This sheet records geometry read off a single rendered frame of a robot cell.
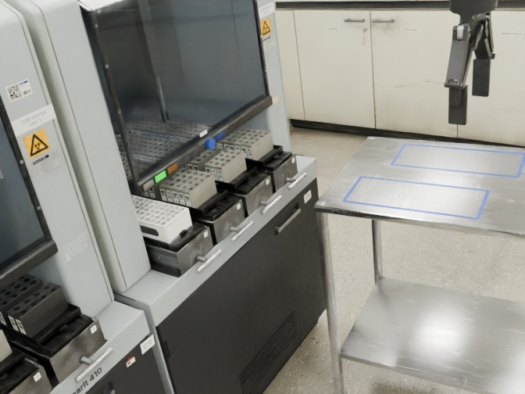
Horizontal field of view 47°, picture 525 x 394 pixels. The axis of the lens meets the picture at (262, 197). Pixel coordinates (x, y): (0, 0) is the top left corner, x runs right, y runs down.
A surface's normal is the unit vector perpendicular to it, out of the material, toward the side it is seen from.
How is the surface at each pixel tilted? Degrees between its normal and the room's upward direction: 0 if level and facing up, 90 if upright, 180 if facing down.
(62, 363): 90
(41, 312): 90
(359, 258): 0
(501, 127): 90
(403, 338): 0
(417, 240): 0
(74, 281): 90
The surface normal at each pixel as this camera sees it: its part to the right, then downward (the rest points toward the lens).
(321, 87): -0.55, 0.47
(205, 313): 0.83, 0.17
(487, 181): -0.14, -0.87
